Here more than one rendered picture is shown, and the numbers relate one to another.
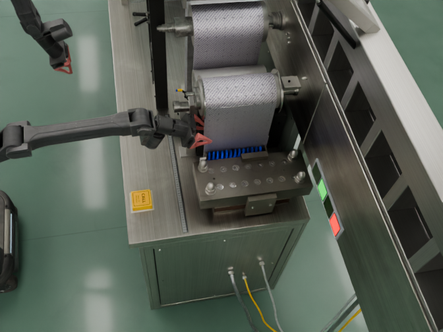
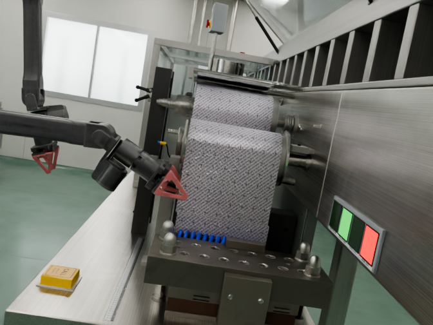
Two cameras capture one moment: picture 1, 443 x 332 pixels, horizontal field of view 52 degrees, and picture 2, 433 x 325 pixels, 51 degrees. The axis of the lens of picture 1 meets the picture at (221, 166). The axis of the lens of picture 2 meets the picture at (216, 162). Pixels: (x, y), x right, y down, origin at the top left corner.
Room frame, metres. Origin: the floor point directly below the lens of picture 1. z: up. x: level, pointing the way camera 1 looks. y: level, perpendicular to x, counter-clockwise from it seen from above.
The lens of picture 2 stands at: (-0.12, -0.26, 1.37)
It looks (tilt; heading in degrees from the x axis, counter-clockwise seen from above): 8 degrees down; 13
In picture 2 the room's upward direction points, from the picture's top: 10 degrees clockwise
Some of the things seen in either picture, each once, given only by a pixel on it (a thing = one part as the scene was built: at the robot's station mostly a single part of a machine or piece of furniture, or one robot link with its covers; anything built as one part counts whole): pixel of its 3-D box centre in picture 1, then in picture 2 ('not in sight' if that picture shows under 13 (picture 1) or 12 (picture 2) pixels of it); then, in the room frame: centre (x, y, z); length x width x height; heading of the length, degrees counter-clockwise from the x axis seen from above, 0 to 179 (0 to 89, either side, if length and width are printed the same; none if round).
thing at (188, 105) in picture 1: (186, 128); (160, 210); (1.02, 0.14, 1.05); 0.06 x 0.05 x 0.31; 107
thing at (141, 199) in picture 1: (141, 199); (60, 276); (0.78, 0.27, 0.91); 0.07 x 0.07 x 0.02; 17
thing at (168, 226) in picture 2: (203, 164); (167, 229); (0.87, 0.06, 1.05); 0.04 x 0.04 x 0.04
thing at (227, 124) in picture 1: (238, 123); (228, 183); (0.98, -0.04, 1.17); 0.23 x 0.01 x 0.18; 107
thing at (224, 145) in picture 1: (235, 147); (220, 236); (0.98, -0.04, 1.03); 0.23 x 0.01 x 0.09; 107
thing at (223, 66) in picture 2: not in sight; (226, 69); (1.72, 0.20, 1.50); 0.14 x 0.14 x 0.06
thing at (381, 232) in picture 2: (325, 197); (352, 229); (0.72, -0.33, 1.18); 0.25 x 0.01 x 0.07; 17
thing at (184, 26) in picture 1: (183, 26); (185, 106); (1.23, 0.19, 1.33); 0.06 x 0.06 x 0.06; 17
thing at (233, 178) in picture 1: (251, 178); (236, 269); (0.88, -0.11, 1.00); 0.40 x 0.16 x 0.06; 107
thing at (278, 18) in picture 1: (272, 20); (284, 123); (1.33, -0.11, 1.33); 0.07 x 0.07 x 0.07; 17
